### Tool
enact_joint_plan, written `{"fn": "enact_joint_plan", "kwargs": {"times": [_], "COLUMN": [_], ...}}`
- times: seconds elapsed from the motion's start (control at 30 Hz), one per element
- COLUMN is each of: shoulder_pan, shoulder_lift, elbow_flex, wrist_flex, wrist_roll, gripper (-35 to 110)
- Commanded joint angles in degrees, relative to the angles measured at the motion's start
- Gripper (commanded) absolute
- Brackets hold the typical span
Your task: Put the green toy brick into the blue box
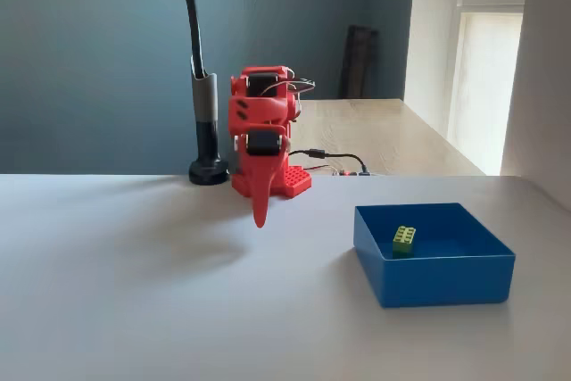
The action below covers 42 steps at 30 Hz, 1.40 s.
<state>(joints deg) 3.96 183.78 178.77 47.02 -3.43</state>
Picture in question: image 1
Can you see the dark board leaning on wall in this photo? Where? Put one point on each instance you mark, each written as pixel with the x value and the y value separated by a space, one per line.
pixel 357 62

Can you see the black gooseneck stand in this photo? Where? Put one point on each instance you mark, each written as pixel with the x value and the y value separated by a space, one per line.
pixel 207 131

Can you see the blue square tray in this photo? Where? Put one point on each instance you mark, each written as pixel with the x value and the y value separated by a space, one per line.
pixel 446 283

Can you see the light wooden desk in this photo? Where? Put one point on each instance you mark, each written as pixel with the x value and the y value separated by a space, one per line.
pixel 392 140

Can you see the small controller board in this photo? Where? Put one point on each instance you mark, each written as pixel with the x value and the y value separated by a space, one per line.
pixel 345 172

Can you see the red robot arm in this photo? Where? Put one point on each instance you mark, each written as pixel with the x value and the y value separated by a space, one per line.
pixel 256 109

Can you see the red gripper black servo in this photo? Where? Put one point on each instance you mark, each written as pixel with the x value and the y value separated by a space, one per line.
pixel 264 145

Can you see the green toy brick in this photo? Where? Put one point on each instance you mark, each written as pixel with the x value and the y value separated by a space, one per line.
pixel 403 240

